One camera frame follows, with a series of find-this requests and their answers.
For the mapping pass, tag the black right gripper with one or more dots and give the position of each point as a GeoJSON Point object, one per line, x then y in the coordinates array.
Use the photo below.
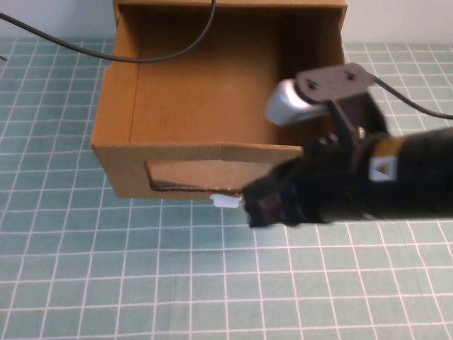
{"type": "Point", "coordinates": [325, 184]}

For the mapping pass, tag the cardboard drawer with window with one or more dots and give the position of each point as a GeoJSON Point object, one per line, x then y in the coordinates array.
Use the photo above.
{"type": "Point", "coordinates": [198, 99]}

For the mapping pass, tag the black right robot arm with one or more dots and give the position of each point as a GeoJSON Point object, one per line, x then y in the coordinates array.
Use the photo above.
{"type": "Point", "coordinates": [417, 177]}

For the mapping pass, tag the brown cardboard box shell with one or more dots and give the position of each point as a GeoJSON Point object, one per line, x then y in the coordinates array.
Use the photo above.
{"type": "Point", "coordinates": [283, 1]}

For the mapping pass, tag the green checked tablecloth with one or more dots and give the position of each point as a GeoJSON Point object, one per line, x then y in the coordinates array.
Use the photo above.
{"type": "Point", "coordinates": [177, 283]}

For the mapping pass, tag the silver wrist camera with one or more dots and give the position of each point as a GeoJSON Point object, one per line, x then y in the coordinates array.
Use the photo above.
{"type": "Point", "coordinates": [290, 106]}

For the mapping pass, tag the dark camera mount bracket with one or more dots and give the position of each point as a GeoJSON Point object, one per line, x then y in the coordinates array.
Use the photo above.
{"type": "Point", "coordinates": [336, 83]}

